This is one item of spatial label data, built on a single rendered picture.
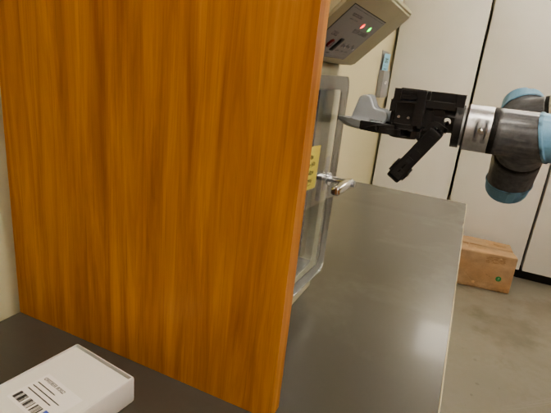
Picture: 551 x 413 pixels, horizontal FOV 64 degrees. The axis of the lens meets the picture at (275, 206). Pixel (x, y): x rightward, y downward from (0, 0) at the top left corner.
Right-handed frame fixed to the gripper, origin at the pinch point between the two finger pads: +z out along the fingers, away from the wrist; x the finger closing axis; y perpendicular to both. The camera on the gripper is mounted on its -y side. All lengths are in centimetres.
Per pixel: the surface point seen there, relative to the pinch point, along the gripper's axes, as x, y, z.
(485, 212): -283, -84, -44
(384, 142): -283, -44, 42
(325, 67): 4.1, 9.2, 3.6
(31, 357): 43, -37, 31
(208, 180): 35.6, -5.5, 6.4
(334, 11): 27.3, 15.4, -4.2
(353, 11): 22.5, 16.2, -5.1
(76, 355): 43, -33, 22
